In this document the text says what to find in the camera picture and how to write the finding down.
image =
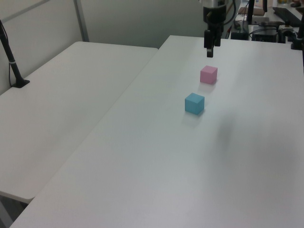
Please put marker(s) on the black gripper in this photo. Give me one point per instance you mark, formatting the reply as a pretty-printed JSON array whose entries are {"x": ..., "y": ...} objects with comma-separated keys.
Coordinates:
[{"x": 215, "y": 14}]

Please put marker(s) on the pink cube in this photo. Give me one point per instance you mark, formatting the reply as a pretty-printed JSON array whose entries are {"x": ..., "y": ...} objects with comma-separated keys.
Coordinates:
[{"x": 208, "y": 74}]

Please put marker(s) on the blue cube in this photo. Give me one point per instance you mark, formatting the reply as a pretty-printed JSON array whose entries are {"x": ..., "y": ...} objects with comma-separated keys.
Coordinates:
[{"x": 194, "y": 103}]

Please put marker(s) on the black monitor stand pole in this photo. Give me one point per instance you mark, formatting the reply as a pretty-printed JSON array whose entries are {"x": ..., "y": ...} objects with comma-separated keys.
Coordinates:
[{"x": 249, "y": 12}]

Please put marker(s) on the black electronics box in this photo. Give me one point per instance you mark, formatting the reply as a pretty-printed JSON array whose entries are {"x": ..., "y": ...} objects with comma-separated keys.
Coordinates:
[{"x": 264, "y": 34}]

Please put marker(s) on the black keyboard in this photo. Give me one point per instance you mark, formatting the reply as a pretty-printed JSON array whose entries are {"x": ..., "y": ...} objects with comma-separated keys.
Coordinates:
[{"x": 288, "y": 15}]

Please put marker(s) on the black clamp stand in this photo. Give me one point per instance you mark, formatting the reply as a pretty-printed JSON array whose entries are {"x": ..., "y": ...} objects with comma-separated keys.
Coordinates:
[{"x": 296, "y": 33}]

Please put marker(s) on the grey partition post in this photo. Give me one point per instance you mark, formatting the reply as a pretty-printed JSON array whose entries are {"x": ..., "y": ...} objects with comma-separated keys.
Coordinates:
[{"x": 80, "y": 20}]

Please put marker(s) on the black camera stand pole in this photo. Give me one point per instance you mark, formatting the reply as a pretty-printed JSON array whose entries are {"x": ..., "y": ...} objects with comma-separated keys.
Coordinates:
[{"x": 11, "y": 61}]

